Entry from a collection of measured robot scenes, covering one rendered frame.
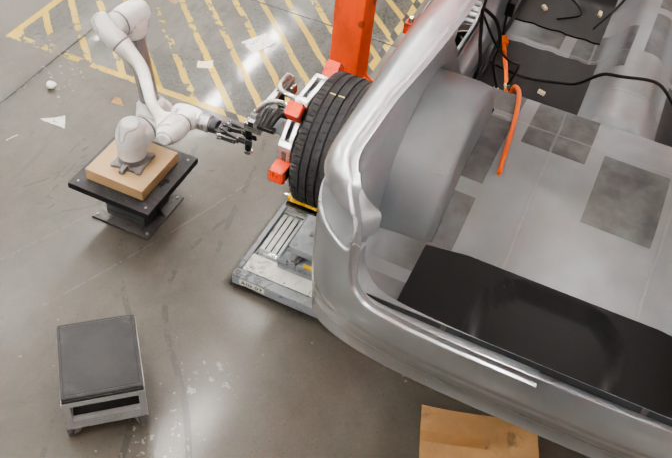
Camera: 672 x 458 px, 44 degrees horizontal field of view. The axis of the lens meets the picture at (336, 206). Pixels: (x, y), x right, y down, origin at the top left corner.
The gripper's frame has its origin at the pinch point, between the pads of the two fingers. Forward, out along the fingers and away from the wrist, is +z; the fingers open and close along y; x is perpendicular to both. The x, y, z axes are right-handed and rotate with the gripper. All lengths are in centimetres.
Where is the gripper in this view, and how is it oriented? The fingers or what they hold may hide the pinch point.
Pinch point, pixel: (248, 138)
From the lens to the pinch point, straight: 399.1
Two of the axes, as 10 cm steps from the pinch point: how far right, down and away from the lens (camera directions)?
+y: -4.2, 6.3, -6.5
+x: 0.9, -6.9, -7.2
